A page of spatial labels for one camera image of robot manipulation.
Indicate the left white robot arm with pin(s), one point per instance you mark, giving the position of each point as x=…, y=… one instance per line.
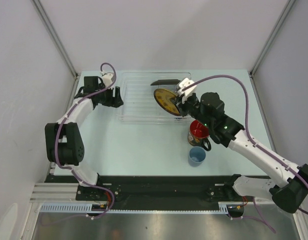
x=64, y=144

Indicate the aluminium front rail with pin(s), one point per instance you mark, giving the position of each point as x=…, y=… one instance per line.
x=143, y=191

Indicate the red interior dark mug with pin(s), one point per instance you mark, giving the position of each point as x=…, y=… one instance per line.
x=198, y=136

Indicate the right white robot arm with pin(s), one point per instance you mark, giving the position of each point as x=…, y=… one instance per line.
x=289, y=182

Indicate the aluminium frame post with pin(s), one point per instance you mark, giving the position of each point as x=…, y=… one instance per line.
x=43, y=15
x=273, y=35

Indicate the yellow brown round saucer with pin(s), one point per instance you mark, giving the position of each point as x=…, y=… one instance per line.
x=164, y=99

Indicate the clear plastic dish rack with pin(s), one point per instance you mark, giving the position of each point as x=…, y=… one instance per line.
x=137, y=94

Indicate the right aluminium frame post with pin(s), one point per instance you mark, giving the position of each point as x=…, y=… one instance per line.
x=273, y=35

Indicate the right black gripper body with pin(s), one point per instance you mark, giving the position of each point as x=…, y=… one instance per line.
x=192, y=107

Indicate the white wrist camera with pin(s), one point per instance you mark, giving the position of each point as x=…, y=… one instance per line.
x=185, y=88
x=108, y=79

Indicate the light blue cable duct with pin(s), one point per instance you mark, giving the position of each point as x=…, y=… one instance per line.
x=89, y=208

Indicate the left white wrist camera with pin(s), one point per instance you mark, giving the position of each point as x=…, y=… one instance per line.
x=108, y=79

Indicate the light blue plastic cup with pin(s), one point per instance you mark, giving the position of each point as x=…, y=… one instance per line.
x=196, y=156

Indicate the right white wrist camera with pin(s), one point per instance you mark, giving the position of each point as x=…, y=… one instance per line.
x=185, y=88

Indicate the black floral square plate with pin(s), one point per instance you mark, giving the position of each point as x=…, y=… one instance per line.
x=166, y=82

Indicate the left aluminium frame post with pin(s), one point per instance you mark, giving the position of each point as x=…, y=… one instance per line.
x=43, y=15

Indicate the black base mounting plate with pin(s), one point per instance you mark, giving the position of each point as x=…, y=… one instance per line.
x=178, y=204

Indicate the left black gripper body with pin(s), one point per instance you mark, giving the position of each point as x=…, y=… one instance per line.
x=106, y=98

